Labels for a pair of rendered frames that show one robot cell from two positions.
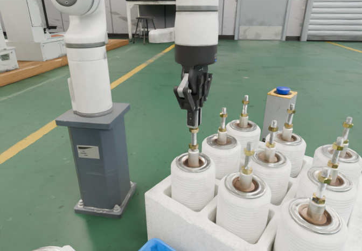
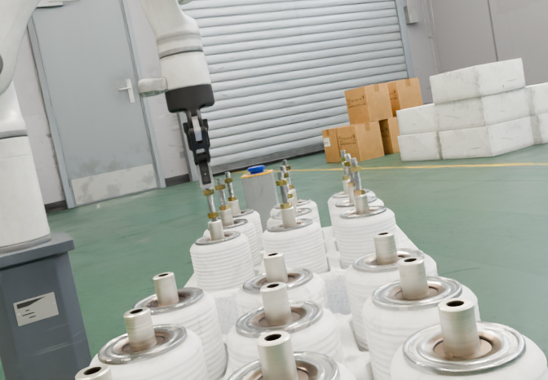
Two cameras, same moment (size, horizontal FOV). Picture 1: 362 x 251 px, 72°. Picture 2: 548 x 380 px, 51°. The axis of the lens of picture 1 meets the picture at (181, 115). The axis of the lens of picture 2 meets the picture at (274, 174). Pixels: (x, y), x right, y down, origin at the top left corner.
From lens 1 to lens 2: 56 cm
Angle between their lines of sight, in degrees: 38
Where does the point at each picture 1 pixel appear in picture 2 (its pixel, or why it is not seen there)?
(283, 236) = (349, 243)
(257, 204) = (313, 228)
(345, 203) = not seen: hidden behind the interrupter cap
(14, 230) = not seen: outside the picture
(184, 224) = not seen: hidden behind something
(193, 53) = (196, 93)
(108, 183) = (78, 359)
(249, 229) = (316, 263)
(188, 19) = (184, 60)
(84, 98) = (16, 217)
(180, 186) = (218, 265)
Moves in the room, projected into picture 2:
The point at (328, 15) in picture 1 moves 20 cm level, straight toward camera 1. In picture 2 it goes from (219, 131) to (219, 131)
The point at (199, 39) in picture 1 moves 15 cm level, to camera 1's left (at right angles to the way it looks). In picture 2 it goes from (199, 77) to (105, 88)
